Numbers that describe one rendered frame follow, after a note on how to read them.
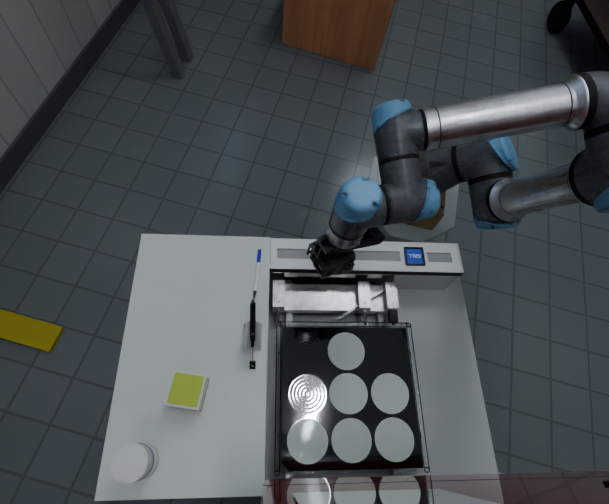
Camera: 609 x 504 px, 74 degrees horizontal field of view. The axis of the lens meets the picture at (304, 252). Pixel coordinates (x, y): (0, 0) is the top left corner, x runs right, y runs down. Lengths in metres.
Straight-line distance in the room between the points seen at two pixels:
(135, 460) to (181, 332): 0.30
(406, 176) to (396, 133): 0.08
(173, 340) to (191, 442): 0.24
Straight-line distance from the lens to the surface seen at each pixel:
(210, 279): 1.09
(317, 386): 1.09
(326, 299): 1.17
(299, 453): 1.08
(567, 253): 2.80
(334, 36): 3.09
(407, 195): 0.74
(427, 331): 1.28
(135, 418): 1.05
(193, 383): 0.96
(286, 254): 1.12
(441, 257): 1.23
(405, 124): 0.77
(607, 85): 0.88
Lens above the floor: 1.97
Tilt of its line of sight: 64 degrees down
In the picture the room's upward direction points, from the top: 12 degrees clockwise
